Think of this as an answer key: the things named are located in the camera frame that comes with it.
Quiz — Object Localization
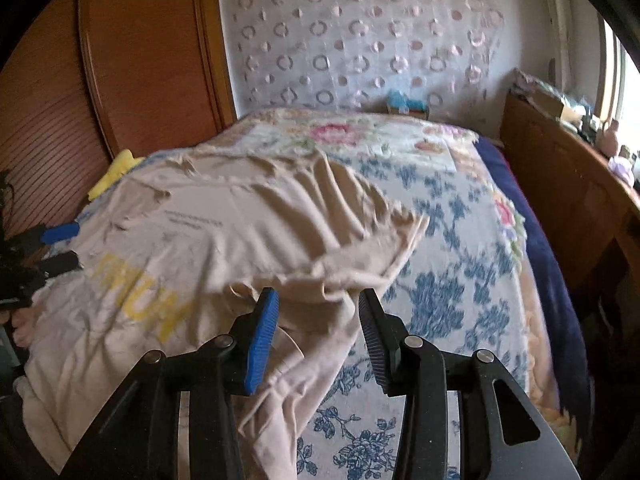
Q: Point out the beige printed t-shirt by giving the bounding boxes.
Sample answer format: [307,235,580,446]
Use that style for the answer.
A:
[17,152,428,479]

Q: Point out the person's left hand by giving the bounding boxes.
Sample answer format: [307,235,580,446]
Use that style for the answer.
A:
[11,307,39,349]

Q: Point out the blue floral bedspread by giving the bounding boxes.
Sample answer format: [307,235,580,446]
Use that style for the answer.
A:
[74,106,561,480]

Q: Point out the yellow plush toy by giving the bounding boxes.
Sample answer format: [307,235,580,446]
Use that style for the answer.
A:
[88,150,144,202]

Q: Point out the dark blue blanket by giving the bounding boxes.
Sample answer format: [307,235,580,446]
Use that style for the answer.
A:
[476,136,592,440]

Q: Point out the wooden sliding wardrobe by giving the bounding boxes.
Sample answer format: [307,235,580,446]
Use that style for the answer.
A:
[1,0,236,234]

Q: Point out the teal item in box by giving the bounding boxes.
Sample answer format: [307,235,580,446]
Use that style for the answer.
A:
[386,90,430,120]

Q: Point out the long wooden sideboard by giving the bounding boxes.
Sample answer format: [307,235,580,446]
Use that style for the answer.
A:
[500,94,639,324]

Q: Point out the cardboard box on sideboard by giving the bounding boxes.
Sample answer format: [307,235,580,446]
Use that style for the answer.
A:
[528,89,565,119]

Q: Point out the pink ceramic figurine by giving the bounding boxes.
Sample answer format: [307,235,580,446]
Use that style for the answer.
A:
[596,119,620,158]

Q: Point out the sheer circle-patterned curtain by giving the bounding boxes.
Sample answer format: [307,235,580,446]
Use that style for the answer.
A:
[220,0,504,122]

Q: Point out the window with wooden frame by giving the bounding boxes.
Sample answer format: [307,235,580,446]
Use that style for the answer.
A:
[596,16,639,150]

